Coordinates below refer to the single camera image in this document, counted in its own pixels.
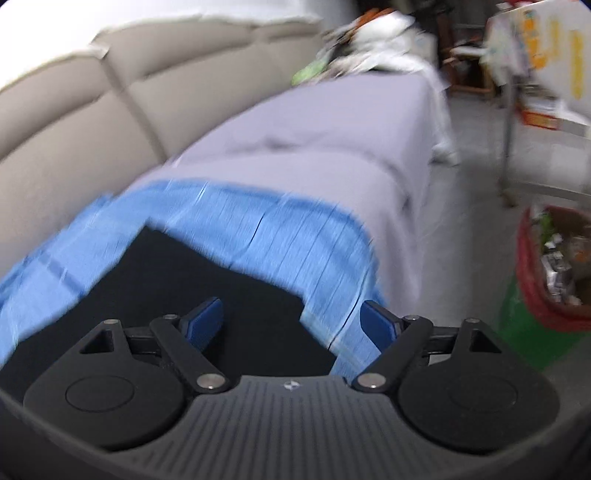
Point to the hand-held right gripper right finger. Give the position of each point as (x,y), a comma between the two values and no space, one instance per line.
(376,324)

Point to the blue checked bed sheet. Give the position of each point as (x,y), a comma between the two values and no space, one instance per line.
(277,240)

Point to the metal rack frame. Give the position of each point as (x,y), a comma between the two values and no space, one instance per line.
(508,138)

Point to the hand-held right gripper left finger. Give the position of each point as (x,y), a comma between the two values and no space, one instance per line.
(203,324)

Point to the green bin with red bag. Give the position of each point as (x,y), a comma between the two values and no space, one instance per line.
(521,323)

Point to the pile of mixed clothes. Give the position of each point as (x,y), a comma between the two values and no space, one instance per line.
(369,41)

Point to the wooden chair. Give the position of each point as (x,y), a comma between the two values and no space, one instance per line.
(466,69)

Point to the beige padded headboard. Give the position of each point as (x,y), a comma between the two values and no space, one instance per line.
(69,129)

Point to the grey bed sheet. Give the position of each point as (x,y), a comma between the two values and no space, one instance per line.
(323,138)

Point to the black pants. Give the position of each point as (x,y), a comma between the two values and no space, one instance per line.
(184,277)

